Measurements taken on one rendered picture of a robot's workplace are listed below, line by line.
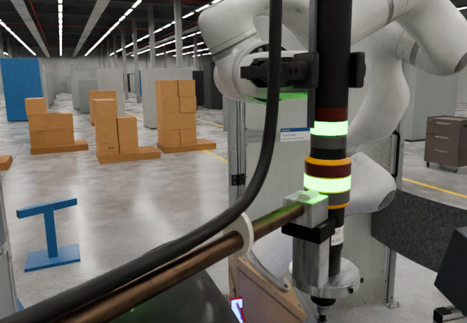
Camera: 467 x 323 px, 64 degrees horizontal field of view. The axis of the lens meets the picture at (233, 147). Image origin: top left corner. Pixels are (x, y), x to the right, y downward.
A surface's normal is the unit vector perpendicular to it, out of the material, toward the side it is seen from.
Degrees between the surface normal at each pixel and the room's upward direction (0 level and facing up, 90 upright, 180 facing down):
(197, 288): 42
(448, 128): 90
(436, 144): 90
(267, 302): 90
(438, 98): 90
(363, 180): 59
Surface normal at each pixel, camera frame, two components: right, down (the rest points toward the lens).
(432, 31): -0.03, 0.34
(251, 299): 0.13, 0.18
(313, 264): -0.65, 0.15
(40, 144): 0.39, 0.17
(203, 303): 0.59, -0.66
